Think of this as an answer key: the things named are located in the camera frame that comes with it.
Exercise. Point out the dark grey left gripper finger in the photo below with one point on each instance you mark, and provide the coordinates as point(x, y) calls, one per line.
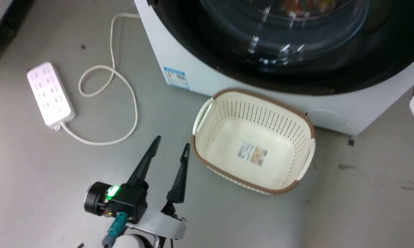
point(180, 179)
point(144, 165)

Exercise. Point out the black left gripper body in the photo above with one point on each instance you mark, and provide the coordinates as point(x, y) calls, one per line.
point(129, 201)

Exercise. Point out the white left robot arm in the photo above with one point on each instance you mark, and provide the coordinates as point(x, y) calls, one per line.
point(134, 243)

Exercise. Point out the white washing machine body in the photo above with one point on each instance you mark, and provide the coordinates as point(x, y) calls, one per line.
point(193, 79)

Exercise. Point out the black round washing machine door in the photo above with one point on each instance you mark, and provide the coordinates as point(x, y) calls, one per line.
point(227, 41)

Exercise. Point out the cream laundry basket brown rim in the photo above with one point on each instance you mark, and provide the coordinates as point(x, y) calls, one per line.
point(227, 137)

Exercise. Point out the printed label sticker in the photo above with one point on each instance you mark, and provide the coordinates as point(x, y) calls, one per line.
point(252, 153)

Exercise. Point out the small black floor scrap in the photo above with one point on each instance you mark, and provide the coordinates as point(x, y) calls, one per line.
point(351, 142)

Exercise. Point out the blue energy label sticker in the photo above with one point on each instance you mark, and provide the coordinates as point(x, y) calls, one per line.
point(176, 78)

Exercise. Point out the white round filter cover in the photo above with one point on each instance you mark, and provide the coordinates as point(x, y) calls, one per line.
point(327, 117)

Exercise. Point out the white power strip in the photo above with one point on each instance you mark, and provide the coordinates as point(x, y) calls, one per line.
point(50, 93)

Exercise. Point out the colourful clothes in drum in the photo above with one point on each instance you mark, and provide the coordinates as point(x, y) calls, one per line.
point(306, 5)

